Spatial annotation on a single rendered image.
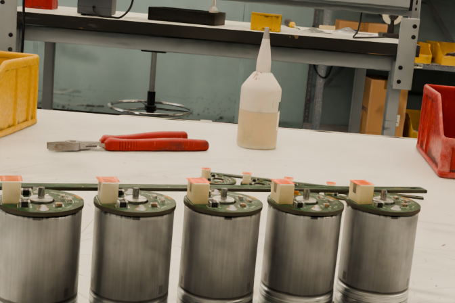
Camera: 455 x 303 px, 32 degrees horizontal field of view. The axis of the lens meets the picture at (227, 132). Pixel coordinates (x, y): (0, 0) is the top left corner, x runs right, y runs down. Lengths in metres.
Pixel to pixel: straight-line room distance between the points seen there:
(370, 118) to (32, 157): 3.89
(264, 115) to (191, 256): 0.41
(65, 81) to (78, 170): 4.27
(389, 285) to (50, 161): 0.34
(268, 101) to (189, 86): 4.09
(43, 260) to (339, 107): 4.59
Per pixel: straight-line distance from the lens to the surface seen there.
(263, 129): 0.65
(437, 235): 0.47
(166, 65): 4.72
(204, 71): 4.71
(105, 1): 2.70
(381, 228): 0.26
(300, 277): 0.25
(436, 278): 0.40
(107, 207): 0.23
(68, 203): 0.24
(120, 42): 2.66
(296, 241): 0.25
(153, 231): 0.23
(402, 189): 0.29
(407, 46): 2.68
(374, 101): 4.40
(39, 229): 0.23
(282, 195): 0.25
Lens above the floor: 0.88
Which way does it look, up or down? 10 degrees down
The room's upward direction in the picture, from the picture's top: 5 degrees clockwise
